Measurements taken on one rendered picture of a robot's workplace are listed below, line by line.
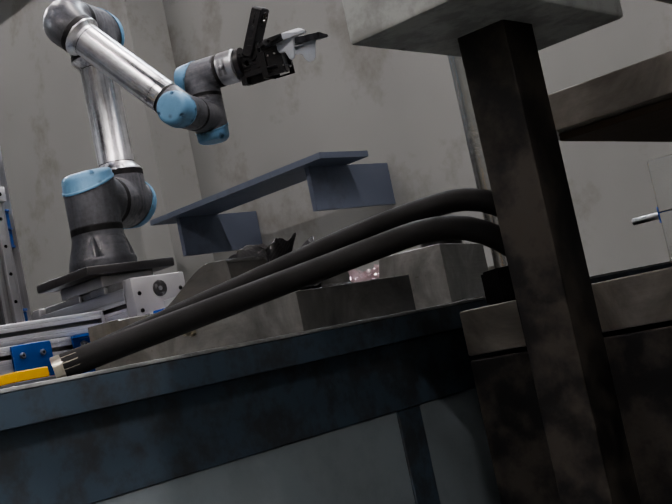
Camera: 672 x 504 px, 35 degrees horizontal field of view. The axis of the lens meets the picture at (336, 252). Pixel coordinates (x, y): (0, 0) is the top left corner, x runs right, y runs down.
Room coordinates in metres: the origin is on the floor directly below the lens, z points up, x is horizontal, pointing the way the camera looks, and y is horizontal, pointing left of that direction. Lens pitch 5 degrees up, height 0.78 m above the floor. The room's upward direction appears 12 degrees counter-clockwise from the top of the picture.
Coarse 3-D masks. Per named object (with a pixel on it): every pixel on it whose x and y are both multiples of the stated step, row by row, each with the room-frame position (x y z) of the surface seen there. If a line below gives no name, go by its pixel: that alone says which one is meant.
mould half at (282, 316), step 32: (256, 256) 1.62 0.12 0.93; (192, 288) 1.63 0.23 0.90; (320, 288) 1.53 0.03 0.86; (352, 288) 1.58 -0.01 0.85; (384, 288) 1.63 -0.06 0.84; (128, 320) 1.74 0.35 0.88; (224, 320) 1.59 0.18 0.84; (256, 320) 1.55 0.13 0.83; (288, 320) 1.50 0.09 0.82; (320, 320) 1.52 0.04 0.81; (352, 320) 1.57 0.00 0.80; (160, 352) 1.70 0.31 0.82; (192, 352) 1.65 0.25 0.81
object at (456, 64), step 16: (464, 80) 1.40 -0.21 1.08; (464, 96) 1.40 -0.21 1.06; (464, 112) 1.40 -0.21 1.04; (464, 128) 1.41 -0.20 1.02; (480, 144) 1.39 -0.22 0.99; (480, 160) 1.40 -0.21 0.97; (480, 176) 1.40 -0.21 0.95; (496, 256) 1.40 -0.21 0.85; (496, 272) 1.38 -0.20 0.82; (496, 288) 1.39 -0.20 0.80; (512, 288) 1.38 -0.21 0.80
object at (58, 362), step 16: (240, 288) 1.26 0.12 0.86; (256, 288) 1.26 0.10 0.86; (272, 288) 1.26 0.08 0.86; (192, 304) 1.24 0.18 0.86; (208, 304) 1.24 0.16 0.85; (224, 304) 1.24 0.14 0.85; (240, 304) 1.25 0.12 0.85; (256, 304) 1.26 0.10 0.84; (160, 320) 1.23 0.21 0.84; (176, 320) 1.23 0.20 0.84; (192, 320) 1.23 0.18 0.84; (208, 320) 1.24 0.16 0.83; (112, 336) 1.21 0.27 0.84; (128, 336) 1.21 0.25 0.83; (144, 336) 1.22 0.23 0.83; (160, 336) 1.22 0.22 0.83; (176, 336) 1.24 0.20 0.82; (64, 352) 1.20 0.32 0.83; (80, 352) 1.20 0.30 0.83; (96, 352) 1.20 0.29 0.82; (112, 352) 1.21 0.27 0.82; (128, 352) 1.22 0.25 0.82; (64, 368) 1.19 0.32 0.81; (80, 368) 1.20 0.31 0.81
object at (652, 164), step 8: (656, 160) 1.68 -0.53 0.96; (664, 160) 1.68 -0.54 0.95; (656, 168) 1.69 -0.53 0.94; (664, 168) 1.68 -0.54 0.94; (656, 176) 1.69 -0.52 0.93; (664, 176) 1.68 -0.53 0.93; (656, 184) 1.69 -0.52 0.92; (664, 184) 1.68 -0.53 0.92; (656, 192) 1.69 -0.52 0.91; (664, 192) 1.68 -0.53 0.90; (656, 200) 1.69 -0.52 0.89; (664, 200) 1.69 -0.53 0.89; (664, 208) 1.69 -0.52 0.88; (664, 216) 1.69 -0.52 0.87; (664, 224) 1.69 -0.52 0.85; (664, 232) 1.69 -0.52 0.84
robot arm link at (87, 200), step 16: (80, 176) 2.31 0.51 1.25; (96, 176) 2.32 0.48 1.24; (112, 176) 2.35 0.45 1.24; (64, 192) 2.33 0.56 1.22; (80, 192) 2.30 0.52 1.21; (96, 192) 2.31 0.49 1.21; (112, 192) 2.34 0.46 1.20; (128, 192) 2.41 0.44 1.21; (80, 208) 2.31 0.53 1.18; (96, 208) 2.31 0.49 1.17; (112, 208) 2.33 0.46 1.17; (128, 208) 2.41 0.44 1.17; (80, 224) 2.31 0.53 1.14
